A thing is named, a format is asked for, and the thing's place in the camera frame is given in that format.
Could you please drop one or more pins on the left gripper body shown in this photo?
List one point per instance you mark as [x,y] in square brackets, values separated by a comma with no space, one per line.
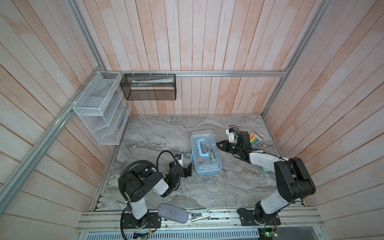
[175,184]

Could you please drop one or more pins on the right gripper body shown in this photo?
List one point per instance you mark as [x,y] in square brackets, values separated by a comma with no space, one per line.
[233,148]

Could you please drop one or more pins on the yellow black screwdriver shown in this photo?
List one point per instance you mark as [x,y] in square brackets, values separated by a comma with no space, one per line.
[212,154]

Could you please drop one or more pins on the blue plastic tool box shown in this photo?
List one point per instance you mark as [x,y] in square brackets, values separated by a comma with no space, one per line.
[205,154]

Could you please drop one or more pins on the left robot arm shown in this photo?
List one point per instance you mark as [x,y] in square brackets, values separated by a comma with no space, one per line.
[141,177]

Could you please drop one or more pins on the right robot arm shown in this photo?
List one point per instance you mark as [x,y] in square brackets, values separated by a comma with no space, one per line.
[292,177]

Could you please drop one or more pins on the pack of coloured markers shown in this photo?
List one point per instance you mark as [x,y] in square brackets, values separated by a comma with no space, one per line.
[255,139]

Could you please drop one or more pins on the grey fabric pouch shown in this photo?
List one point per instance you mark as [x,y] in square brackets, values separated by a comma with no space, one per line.
[173,213]

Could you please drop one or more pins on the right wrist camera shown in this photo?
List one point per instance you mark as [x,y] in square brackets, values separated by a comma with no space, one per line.
[232,134]

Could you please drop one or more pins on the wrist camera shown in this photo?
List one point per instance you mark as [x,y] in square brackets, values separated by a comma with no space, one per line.
[232,134]
[179,158]

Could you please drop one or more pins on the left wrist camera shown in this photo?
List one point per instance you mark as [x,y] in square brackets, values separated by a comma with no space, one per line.
[179,158]

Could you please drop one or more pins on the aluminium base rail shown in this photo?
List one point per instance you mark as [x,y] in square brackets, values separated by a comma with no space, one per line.
[292,223]

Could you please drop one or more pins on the black mesh wall basket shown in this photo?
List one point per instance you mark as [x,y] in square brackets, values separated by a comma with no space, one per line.
[149,87]

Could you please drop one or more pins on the white wire mesh shelf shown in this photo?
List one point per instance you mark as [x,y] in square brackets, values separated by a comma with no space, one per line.
[103,109]

